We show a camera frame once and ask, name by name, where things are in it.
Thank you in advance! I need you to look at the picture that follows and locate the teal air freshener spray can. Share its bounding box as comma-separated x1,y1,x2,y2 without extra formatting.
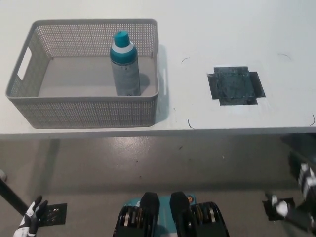
109,30,142,96

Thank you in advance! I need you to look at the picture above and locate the black and teal robot body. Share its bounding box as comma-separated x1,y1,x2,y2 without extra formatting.
112,191,229,237

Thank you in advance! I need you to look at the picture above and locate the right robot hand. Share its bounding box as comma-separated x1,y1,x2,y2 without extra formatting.
265,150,316,218

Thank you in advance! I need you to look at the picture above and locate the grey perforated plastic basket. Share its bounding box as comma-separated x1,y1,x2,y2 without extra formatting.
5,18,160,129

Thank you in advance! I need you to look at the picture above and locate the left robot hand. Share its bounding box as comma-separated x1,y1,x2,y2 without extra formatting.
13,195,49,237

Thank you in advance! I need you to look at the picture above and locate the black tape patch on table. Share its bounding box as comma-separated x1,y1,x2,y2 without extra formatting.
206,65,266,106

